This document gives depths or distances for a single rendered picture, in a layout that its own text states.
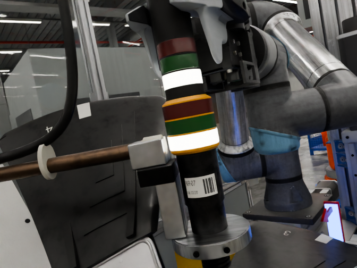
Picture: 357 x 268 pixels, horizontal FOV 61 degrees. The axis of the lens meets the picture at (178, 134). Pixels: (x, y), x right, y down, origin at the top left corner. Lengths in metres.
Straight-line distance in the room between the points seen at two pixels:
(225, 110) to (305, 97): 0.41
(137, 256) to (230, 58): 0.21
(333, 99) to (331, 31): 0.61
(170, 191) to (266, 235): 0.27
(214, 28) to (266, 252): 0.31
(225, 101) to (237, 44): 0.53
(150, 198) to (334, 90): 0.35
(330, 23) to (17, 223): 1.00
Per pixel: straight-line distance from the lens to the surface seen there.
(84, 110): 0.44
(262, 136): 0.50
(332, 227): 0.62
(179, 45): 0.26
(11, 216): 0.57
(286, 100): 0.50
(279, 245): 0.48
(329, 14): 1.13
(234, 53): 0.33
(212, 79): 0.33
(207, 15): 0.27
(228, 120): 0.90
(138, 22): 0.27
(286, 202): 1.02
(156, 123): 0.38
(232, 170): 0.97
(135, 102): 0.43
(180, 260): 0.81
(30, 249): 0.54
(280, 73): 0.50
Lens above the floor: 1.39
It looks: 3 degrees down
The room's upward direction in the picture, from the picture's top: 11 degrees counter-clockwise
